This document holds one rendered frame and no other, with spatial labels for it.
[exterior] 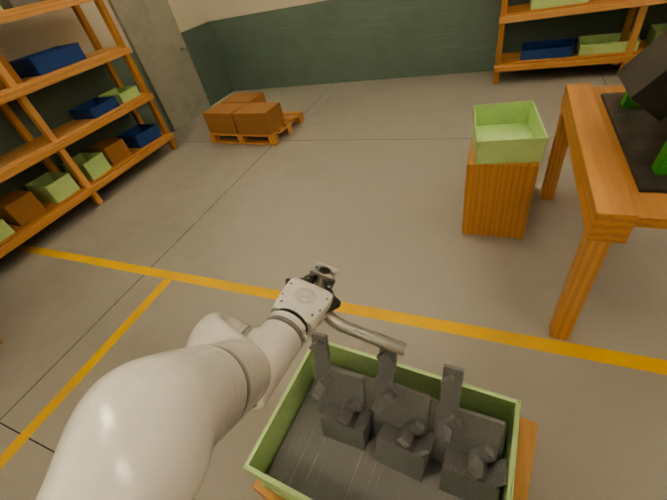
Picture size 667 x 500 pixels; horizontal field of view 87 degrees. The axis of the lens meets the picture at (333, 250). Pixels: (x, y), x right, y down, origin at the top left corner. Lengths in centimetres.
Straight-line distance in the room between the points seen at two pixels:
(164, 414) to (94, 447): 4
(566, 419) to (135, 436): 208
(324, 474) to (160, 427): 91
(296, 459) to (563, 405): 148
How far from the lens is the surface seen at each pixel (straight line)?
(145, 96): 584
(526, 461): 122
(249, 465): 108
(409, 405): 102
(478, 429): 99
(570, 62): 594
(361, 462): 113
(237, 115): 523
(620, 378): 241
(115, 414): 25
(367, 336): 85
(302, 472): 116
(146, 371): 27
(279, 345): 61
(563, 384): 229
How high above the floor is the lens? 192
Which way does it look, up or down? 41 degrees down
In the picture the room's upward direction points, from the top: 14 degrees counter-clockwise
